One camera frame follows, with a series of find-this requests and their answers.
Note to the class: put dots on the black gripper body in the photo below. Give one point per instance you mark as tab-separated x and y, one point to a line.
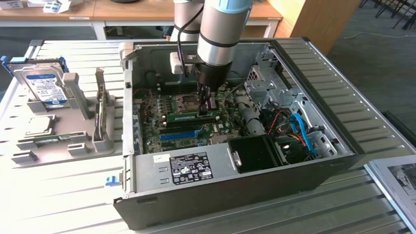
212	74

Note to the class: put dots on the green RAM stick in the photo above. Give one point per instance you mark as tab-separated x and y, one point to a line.
52	140
181	117

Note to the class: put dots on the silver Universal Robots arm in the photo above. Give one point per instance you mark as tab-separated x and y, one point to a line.
216	36

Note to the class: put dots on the black RAM slot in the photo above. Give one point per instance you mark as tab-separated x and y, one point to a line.
188	125

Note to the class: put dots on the CPU socket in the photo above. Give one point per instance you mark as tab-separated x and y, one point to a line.
188	101

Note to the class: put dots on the blue expansion slot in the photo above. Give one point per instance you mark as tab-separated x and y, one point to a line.
178	136

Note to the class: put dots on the metal disk bay cage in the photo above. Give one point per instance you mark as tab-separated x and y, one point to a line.
276	92

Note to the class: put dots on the green motherboard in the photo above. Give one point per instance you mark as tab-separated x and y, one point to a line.
156	136

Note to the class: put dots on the grey power supply unit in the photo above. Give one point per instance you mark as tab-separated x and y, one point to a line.
181	170

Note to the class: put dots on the graphics card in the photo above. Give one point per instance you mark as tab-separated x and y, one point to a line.
101	112

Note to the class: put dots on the wooden cabinet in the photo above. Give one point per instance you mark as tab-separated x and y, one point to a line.
321	19

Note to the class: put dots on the black open PC case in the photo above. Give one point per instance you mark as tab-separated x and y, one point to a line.
246	195

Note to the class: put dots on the blue plastic clip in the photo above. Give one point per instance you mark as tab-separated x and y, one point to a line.
110	181

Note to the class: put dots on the grey parts rack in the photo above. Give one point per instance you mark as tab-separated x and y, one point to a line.
64	146

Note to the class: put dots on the hard disk with blue label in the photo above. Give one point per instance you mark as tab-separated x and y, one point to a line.
44	87

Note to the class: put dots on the silver CPU chip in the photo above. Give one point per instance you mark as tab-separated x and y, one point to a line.
38	125

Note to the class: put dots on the white cardboard boxes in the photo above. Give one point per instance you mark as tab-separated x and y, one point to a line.
48	5

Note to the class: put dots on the black chair legs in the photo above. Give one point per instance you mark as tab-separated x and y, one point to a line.
394	12

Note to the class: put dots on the printed magazine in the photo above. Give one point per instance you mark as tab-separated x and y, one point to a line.
394	185

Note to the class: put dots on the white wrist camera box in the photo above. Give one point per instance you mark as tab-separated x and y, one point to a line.
176	63

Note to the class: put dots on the wooden desk with white frame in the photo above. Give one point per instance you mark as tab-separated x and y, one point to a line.
97	13

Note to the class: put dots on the blue disk carrier frame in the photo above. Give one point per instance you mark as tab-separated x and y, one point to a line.
8	64

